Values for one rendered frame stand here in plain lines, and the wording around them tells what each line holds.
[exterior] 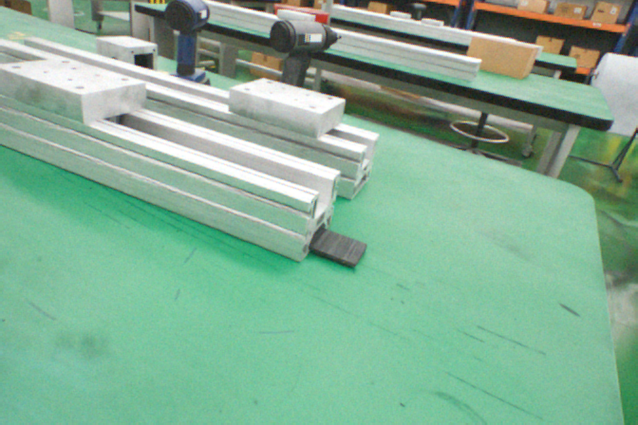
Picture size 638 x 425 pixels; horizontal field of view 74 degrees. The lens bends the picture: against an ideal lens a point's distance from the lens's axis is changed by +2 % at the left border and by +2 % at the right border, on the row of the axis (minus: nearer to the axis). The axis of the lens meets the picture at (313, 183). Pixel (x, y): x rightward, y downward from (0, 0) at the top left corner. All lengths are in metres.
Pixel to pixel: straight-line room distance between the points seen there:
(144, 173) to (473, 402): 0.44
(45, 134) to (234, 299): 0.39
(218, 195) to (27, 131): 0.32
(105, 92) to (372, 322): 0.45
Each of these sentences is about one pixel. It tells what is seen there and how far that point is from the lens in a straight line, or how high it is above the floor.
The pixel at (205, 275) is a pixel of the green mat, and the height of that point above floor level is 0.78.
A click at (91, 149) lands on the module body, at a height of 0.83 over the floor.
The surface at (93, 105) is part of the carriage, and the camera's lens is 0.62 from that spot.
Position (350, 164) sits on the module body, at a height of 0.84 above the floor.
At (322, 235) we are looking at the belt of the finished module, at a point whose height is 0.79.
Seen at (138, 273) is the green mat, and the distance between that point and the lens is 0.48.
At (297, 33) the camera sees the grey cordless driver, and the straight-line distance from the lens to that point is 0.84.
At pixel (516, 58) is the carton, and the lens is 2.41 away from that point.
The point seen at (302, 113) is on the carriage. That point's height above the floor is 0.90.
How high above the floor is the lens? 1.08
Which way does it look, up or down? 26 degrees down
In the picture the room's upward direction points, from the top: 10 degrees clockwise
